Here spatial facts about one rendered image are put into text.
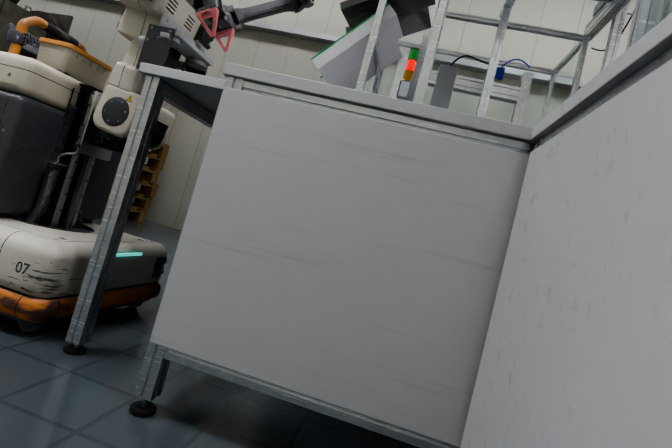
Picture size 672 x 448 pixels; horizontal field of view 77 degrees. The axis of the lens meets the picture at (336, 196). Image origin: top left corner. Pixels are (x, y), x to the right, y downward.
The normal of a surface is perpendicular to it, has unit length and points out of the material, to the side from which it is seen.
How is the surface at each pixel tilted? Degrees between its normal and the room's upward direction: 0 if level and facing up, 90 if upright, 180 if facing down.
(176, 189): 90
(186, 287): 90
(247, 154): 90
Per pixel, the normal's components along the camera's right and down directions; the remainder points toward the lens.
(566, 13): -0.16, -0.11
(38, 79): 0.95, 0.25
